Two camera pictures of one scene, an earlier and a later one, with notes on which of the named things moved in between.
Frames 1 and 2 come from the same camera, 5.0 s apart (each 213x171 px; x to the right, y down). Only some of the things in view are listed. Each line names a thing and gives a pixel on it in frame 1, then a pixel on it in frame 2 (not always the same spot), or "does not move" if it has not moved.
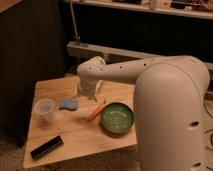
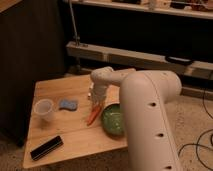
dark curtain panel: x=33 y=45 does not move
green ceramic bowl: x=116 y=119 does not move
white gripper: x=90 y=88 -> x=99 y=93
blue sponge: x=68 y=104 does not move
